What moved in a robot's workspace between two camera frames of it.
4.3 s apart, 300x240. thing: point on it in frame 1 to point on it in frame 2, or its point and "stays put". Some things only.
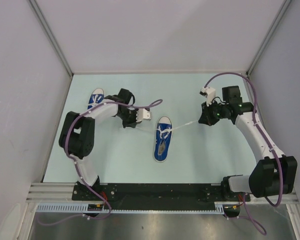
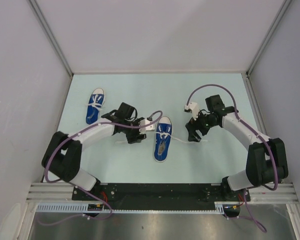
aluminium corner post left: [38, 13] stays put
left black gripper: [133, 123] to [136, 137]
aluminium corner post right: [283, 9] stays put
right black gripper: [205, 117] to [192, 125]
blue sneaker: [164, 131] stays put
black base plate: [159, 194] stays put
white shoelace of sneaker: [168, 129] to [167, 134]
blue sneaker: [97, 97] stays put
